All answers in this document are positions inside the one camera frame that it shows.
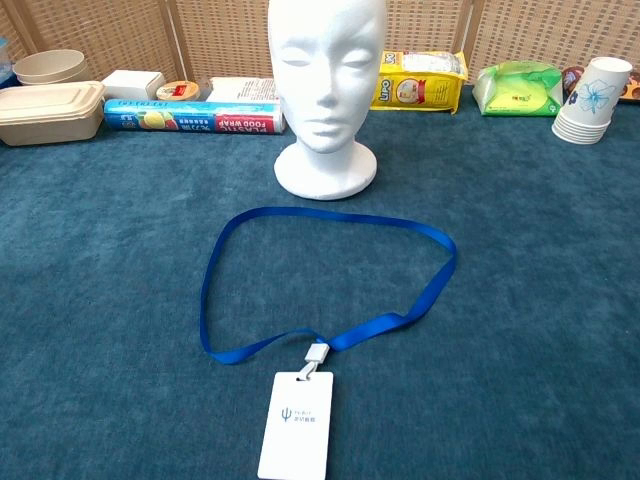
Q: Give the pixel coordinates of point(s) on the round tin red label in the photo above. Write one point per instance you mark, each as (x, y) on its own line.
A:
(177, 91)

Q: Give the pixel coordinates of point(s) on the brown chocolate cookie bag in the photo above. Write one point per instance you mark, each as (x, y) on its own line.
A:
(632, 87)

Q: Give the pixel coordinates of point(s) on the yellow snack bag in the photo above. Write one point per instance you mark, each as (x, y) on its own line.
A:
(415, 90)

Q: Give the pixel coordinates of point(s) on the blue food wrap box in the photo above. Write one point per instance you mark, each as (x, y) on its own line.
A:
(200, 117)

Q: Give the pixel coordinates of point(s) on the green tissue pack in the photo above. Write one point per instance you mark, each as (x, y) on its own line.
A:
(515, 92)

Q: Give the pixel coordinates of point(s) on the beige lidded food container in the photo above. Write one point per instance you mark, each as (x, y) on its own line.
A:
(45, 112)

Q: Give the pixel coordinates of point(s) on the white printed plastic packet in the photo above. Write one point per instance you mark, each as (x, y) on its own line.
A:
(240, 90)

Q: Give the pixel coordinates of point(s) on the paper cup stack blue flower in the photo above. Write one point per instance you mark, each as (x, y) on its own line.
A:
(590, 100)

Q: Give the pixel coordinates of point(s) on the small white cardboard box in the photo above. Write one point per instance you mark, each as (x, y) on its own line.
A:
(130, 82)

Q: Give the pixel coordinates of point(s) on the white foam mannequin head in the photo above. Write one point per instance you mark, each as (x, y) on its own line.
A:
(325, 75)

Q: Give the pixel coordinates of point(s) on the teal table cloth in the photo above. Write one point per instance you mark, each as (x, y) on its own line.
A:
(100, 300)

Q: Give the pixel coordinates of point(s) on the woven wicker folding screen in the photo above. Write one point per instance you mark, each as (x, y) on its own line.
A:
(125, 30)

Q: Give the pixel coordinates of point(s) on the beige paper bowl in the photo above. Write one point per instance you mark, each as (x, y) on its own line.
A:
(50, 65)

